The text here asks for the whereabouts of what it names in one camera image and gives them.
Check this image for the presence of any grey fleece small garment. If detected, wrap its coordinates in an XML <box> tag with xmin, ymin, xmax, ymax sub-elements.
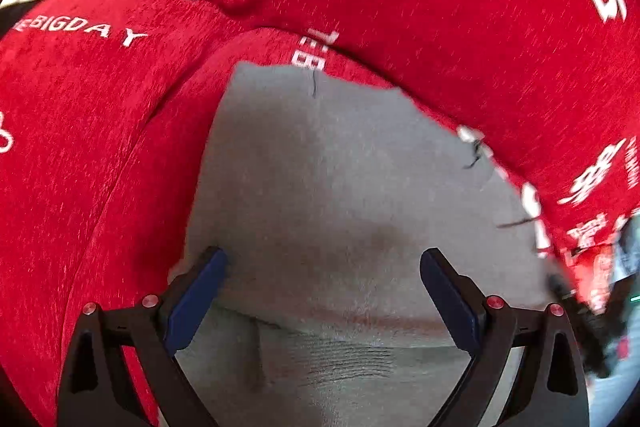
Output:
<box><xmin>178</xmin><ymin>63</ymin><xmax>549</xmax><ymax>426</ymax></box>

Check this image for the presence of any red embroidered pillow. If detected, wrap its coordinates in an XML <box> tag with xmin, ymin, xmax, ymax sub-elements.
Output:
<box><xmin>565</xmin><ymin>245</ymin><xmax>614</xmax><ymax>314</ymax></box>

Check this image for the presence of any red printed bed cover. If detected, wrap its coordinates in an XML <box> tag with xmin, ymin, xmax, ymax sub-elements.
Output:
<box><xmin>0</xmin><ymin>0</ymin><xmax>566</xmax><ymax>427</ymax></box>

